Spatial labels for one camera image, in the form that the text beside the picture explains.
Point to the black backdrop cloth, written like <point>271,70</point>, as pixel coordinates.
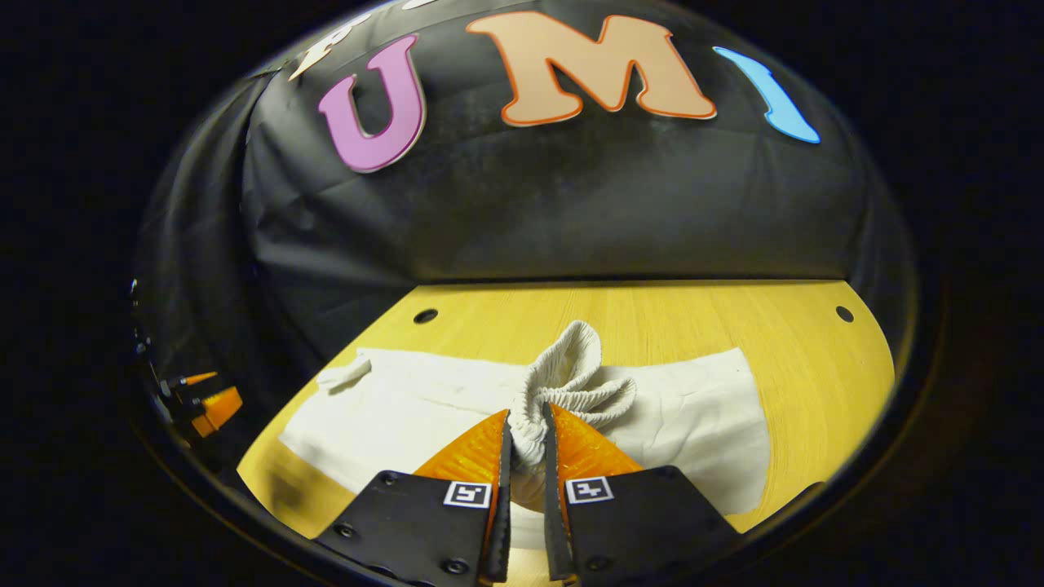
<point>571,187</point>

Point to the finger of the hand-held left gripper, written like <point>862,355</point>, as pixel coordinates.
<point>214,409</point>
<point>175,383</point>

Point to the cream white jeans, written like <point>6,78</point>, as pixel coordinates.
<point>408,416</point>

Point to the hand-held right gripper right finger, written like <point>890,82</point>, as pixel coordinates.
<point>555,538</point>

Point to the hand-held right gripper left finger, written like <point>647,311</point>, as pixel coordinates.
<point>502,530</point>

